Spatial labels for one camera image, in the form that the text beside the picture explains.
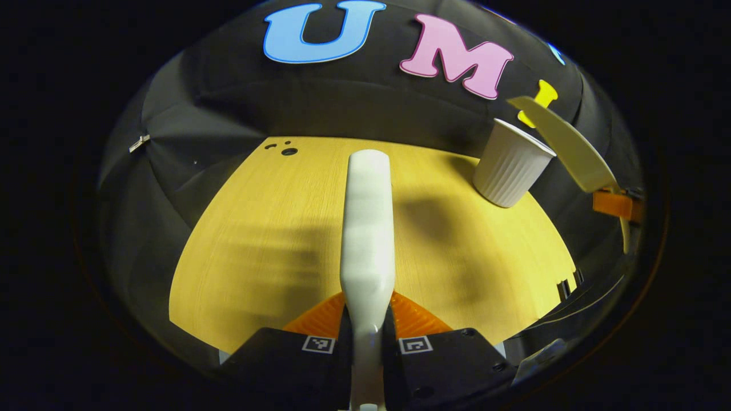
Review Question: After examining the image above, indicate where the small white broom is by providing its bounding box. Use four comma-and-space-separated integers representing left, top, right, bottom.
340, 150, 396, 411

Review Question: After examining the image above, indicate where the black backdrop cloth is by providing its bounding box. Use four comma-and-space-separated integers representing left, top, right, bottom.
97, 0, 643, 372

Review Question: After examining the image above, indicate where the white ribbed garbage bin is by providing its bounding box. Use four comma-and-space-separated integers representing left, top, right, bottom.
472, 118, 557, 208

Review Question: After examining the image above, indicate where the white dustpan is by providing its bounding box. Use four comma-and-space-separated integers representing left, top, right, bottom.
507, 95, 632, 255

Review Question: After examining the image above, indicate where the wooden desktop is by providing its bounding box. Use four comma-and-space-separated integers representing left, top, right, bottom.
169, 136, 577, 354

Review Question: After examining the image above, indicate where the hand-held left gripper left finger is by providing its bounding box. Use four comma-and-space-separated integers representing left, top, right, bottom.
228, 291, 352, 411

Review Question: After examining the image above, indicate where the black desk edge bracket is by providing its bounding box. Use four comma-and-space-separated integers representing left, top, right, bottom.
557, 267, 585, 301

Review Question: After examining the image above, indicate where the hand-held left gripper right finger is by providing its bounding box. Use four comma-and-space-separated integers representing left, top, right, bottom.
384, 290, 517, 411

